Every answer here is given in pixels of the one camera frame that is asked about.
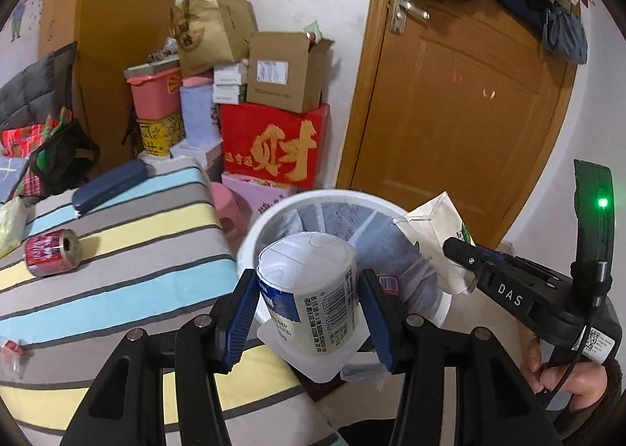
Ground red milk drink can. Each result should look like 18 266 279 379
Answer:
24 228 81 277

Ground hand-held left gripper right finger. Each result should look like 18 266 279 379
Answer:
359 269 563 446

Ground tray of clutter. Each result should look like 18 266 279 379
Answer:
124 52 179 77

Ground dark blue glasses case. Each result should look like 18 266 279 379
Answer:
72 161 148 214

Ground yellow tissue pack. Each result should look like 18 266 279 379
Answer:
0 196 30 258

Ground pink plastic stool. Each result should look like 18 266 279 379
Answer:
210 182 250 236

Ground red box with gold print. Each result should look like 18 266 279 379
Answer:
218 103 331 190

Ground pink purple box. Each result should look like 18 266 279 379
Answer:
221 172 299 217

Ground blue folded cloth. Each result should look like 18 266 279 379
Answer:
0 157 27 205

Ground white yogurt cup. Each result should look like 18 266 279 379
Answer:
257 232 375 383

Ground cartoon wall sticker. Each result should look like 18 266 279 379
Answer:
10 0 30 41

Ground yellow patterned box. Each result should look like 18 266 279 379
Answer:
136 111 187 156

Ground lavender box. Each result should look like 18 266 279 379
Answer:
179 79 223 148

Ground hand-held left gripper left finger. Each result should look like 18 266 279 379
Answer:
59 271 259 446

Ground black cable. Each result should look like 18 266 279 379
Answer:
538 257 612 395

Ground grey quilted cushion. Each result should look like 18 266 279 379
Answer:
0 42 76 131

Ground blue hanging cloth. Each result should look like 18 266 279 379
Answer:
489 0 588 65

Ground white round trash bin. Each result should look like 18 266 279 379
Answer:
236 189 453 329

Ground pink storage bin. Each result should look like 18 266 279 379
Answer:
126 67 183 121

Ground white paper pouch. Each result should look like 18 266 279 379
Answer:
394 191 477 295

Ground wooden door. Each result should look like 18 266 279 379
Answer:
337 0 580 246

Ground metal door handle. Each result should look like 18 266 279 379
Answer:
390 0 431 34

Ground wooden wardrobe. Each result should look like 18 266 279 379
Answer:
39 0 187 163

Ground brown paper bag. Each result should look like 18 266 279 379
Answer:
171 0 257 77

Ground person's right hand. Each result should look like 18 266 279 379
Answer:
525 336 610 408

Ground open cardboard box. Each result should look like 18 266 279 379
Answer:
246 31 333 114

